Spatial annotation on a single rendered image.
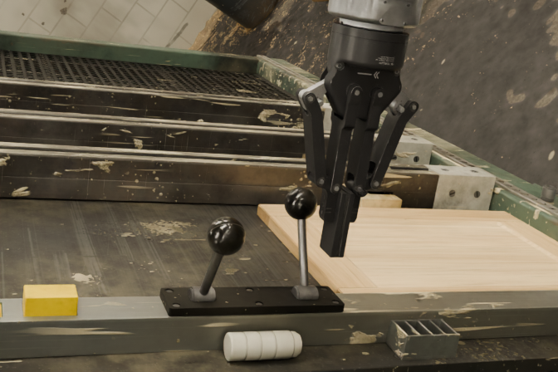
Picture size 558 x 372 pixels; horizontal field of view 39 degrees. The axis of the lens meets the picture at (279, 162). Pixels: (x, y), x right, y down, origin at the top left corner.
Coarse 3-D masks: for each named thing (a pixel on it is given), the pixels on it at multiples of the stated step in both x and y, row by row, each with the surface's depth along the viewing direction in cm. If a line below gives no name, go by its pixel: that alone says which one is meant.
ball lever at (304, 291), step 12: (300, 192) 89; (312, 192) 90; (288, 204) 89; (300, 204) 88; (312, 204) 88; (300, 216) 89; (300, 228) 89; (300, 240) 89; (300, 252) 88; (300, 264) 88; (300, 276) 88; (300, 288) 87; (312, 288) 87
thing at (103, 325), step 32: (0, 320) 74; (32, 320) 75; (64, 320) 76; (96, 320) 77; (128, 320) 78; (160, 320) 80; (192, 320) 81; (224, 320) 82; (256, 320) 83; (288, 320) 85; (320, 320) 86; (352, 320) 88; (384, 320) 89; (448, 320) 93; (480, 320) 94; (512, 320) 96; (544, 320) 98; (0, 352) 75; (32, 352) 76; (64, 352) 77; (96, 352) 78; (128, 352) 79
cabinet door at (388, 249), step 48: (288, 240) 114; (384, 240) 120; (432, 240) 123; (480, 240) 127; (528, 240) 130; (336, 288) 99; (384, 288) 101; (432, 288) 103; (480, 288) 106; (528, 288) 109
